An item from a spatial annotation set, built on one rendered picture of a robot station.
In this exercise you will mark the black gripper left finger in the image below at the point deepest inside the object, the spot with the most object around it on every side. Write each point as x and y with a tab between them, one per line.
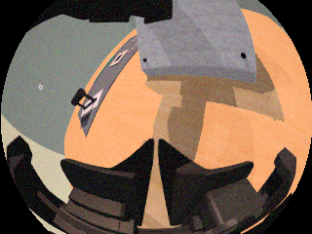
128	181

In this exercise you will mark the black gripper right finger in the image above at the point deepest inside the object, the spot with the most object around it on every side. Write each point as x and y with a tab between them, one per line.
185	182

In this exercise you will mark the peach square tile with dark square centre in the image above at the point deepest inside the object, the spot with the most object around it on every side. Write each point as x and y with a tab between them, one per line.
118	59

